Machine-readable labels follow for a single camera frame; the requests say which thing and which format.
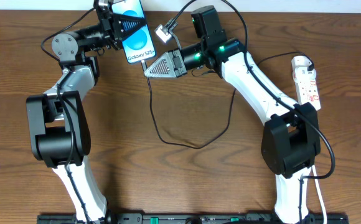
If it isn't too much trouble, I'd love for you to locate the blue Galaxy smartphone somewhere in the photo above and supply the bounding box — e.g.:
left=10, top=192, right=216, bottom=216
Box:
left=111, top=0, right=156, bottom=63

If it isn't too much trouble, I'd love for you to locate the black charger cable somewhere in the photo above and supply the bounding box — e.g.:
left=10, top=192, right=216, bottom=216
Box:
left=140, top=51, right=315, bottom=150

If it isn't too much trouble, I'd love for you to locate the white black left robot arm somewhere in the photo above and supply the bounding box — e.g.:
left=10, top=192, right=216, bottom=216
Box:
left=26, top=1, right=147, bottom=223

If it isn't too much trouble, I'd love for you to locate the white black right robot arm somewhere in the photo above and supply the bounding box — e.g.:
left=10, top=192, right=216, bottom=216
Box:
left=144, top=6, right=321, bottom=223

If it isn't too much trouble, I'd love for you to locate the white power strip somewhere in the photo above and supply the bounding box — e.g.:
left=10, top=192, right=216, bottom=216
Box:
left=291, top=55, right=321, bottom=111

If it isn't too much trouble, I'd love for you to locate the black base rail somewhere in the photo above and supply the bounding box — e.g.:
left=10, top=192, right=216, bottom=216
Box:
left=36, top=212, right=349, bottom=224

